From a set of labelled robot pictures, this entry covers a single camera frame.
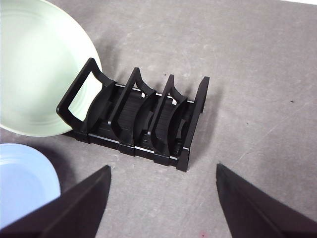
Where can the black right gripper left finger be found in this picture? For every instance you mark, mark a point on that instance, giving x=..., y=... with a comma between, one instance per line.
x=74, y=213

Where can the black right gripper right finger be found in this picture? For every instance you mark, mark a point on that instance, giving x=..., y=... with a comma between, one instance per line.
x=252, y=213

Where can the blue round plate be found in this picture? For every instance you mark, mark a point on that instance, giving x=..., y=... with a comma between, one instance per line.
x=22, y=178

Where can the green round plate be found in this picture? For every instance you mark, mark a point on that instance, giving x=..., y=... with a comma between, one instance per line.
x=37, y=62

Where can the black plastic dish rack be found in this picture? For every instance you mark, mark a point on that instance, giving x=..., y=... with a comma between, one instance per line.
x=128, y=111

